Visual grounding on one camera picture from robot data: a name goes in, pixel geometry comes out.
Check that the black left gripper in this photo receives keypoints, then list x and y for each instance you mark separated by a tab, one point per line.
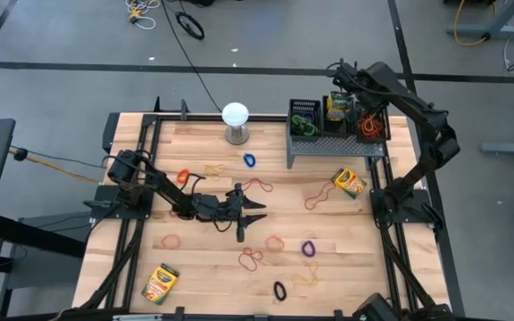
212	207

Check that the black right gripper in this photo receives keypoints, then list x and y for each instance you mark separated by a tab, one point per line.
360	102

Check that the orange rubber band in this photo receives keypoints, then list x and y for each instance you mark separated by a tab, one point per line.
370	120
162	242
267	244

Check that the yellow green crayon box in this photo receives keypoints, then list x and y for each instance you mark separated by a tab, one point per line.
160	285
334	113
348	182

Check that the black slotted plastic basket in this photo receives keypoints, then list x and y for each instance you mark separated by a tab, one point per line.
291	120
337	129
386	129

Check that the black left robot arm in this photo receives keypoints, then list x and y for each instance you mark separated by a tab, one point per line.
159	183

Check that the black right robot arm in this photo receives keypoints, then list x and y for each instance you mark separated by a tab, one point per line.
417	107

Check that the grey desk foot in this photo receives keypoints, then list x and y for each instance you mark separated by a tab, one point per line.
491	31
507	148

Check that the dark red rubber band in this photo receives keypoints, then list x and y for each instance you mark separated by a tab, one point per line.
241	260

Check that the grey perforated metal shelf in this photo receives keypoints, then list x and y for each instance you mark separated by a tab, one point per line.
328	145

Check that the white bulb lamp metal base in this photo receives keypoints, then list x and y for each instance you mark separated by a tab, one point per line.
235	113

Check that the black boxy device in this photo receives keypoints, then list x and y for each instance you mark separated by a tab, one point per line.
375	310

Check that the dark grey side table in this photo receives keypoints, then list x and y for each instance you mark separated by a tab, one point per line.
38	267

